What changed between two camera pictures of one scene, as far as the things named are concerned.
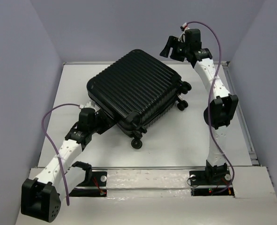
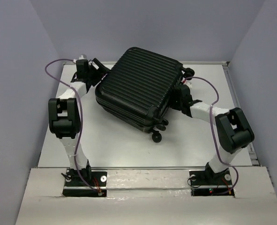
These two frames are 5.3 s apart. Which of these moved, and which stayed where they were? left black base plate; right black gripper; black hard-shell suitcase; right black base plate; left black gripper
Moved: black hard-shell suitcase; right black gripper; left black gripper
Stayed: right black base plate; left black base plate
